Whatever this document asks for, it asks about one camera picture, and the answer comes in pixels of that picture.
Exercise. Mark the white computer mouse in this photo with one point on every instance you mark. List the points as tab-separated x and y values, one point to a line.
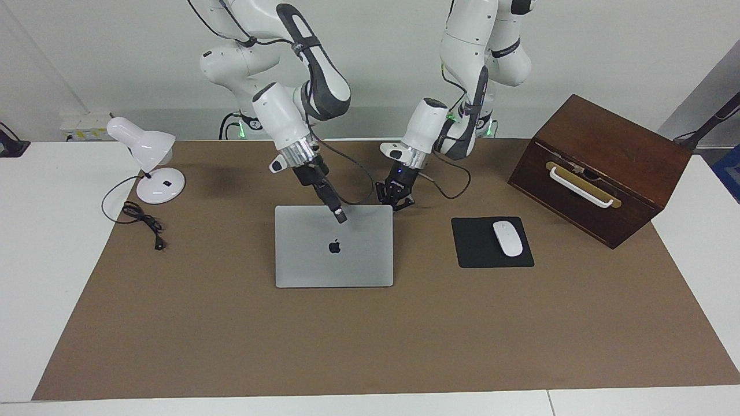
507	238

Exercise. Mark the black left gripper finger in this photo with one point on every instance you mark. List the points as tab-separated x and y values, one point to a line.
404	201
384	193

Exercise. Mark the silver Apple laptop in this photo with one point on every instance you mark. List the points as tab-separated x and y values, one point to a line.
358	260

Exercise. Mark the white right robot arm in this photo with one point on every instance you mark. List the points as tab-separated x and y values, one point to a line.
277	115

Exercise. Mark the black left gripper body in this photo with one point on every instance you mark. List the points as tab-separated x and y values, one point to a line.
403	176

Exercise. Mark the black mouse pad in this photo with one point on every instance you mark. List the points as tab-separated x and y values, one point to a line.
474	248

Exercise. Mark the white wall power strip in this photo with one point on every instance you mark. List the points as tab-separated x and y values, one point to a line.
87	122

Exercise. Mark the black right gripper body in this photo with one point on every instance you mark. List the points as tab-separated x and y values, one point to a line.
312	172

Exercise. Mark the brown table mat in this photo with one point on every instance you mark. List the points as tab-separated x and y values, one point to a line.
404	335

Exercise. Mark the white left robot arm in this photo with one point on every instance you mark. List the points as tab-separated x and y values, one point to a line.
428	124

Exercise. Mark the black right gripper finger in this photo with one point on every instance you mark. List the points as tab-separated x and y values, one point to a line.
328	205
333	201

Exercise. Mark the black clamp mount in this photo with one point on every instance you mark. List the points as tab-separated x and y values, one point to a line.
11	147

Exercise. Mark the dark brown wooden box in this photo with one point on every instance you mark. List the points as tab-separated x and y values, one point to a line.
636	167

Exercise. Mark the white desk lamp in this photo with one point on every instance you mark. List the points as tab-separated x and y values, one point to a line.
153	193

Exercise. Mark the blue bin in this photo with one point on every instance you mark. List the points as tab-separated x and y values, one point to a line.
729	173

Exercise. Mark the black camera stand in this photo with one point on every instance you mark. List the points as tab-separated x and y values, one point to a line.
711	124

